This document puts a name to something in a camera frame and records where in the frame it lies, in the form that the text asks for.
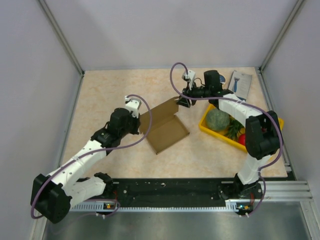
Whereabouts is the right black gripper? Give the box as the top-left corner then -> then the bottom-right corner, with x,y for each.
176,81 -> 211,108

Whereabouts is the brown cardboard box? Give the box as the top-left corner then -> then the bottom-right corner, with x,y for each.
139,97 -> 190,155

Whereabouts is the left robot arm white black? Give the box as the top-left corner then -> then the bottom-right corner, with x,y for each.
30,107 -> 140,224

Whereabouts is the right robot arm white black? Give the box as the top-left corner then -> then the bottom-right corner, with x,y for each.
179,70 -> 283,198

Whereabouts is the blue razor retail box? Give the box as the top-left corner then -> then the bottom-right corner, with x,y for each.
228,70 -> 253,101

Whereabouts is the yellow plastic bin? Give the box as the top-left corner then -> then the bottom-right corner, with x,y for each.
199,101 -> 283,156

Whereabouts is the green round melon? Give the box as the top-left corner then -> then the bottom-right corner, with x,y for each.
205,108 -> 230,132

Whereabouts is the yellow masking tape roll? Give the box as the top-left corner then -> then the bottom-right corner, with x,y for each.
219,74 -> 226,86

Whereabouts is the toy pineapple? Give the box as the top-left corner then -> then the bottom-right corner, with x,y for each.
224,118 -> 245,141

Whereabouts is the red apple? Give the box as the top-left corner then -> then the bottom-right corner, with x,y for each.
238,133 -> 246,146

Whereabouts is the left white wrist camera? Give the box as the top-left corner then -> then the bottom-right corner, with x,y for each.
124,96 -> 142,119

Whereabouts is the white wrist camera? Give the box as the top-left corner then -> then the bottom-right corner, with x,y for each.
124,96 -> 142,119
182,70 -> 196,90

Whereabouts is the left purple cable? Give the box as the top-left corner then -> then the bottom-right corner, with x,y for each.
30,94 -> 153,220

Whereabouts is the purple cable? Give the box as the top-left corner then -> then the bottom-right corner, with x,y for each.
30,94 -> 153,220
169,62 -> 284,217

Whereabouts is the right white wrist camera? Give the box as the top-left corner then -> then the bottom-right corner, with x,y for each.
182,70 -> 196,90

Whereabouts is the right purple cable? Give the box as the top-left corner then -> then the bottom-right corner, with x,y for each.
169,62 -> 284,217

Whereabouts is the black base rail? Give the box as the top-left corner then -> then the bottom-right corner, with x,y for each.
84,177 -> 263,208

